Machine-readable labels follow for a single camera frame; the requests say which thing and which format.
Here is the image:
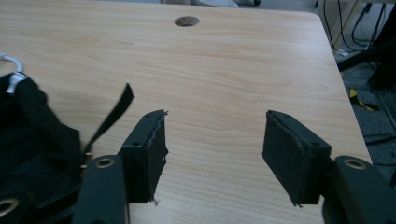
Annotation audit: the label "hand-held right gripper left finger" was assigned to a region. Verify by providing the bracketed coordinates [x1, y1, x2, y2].
[117, 109, 169, 205]

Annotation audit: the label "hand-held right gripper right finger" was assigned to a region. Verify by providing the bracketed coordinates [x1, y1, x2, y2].
[262, 109, 332, 207]

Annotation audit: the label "black garment with straps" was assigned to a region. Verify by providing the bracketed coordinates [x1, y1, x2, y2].
[0, 73, 135, 200]

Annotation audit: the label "white clothes hanger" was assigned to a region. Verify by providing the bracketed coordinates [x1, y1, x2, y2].
[0, 52, 28, 95]

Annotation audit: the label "yellow and black tape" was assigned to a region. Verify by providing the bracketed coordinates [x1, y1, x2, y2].
[348, 88, 380, 112]

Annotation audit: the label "black stand base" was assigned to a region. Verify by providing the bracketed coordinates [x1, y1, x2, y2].
[336, 6, 396, 91]

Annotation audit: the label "white keyboard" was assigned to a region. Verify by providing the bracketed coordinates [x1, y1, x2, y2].
[190, 0, 239, 8]

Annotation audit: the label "black cables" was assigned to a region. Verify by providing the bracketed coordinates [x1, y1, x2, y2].
[322, 0, 387, 58]

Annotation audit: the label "round table cable grommet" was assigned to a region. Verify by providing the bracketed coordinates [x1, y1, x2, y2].
[174, 16, 201, 28]

